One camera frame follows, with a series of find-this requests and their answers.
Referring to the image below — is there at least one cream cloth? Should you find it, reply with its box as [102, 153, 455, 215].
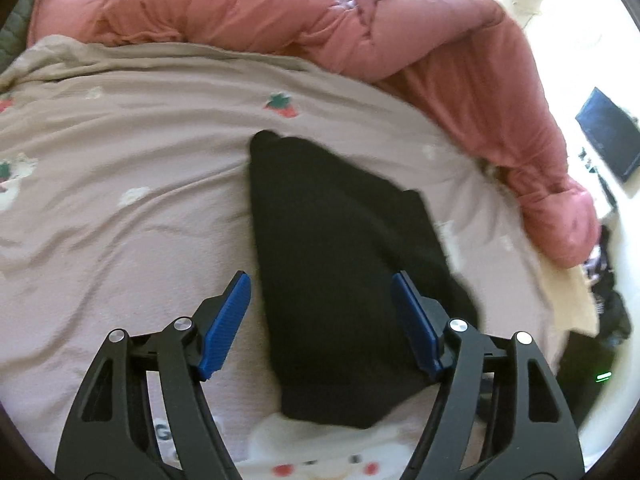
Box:
[539, 255, 601, 337]

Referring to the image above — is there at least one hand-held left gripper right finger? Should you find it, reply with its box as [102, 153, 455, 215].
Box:
[391, 271, 586, 480]

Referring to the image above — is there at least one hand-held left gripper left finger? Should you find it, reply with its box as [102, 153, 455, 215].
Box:
[54, 271, 252, 480]

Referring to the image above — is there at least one pink duvet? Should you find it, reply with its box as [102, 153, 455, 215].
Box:
[27, 0, 603, 268]

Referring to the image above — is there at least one black garment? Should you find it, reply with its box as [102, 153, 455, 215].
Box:
[248, 130, 485, 430]

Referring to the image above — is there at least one black flat screen television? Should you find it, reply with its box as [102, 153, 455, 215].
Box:
[575, 87, 640, 183]

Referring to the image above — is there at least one dark clothes pile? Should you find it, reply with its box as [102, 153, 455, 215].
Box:
[585, 225, 633, 346]

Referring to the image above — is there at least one strawberry print bed sheet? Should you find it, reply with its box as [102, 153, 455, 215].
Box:
[0, 35, 596, 480]

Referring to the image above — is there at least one grey quilted headboard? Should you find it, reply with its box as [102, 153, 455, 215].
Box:
[0, 0, 56, 76]

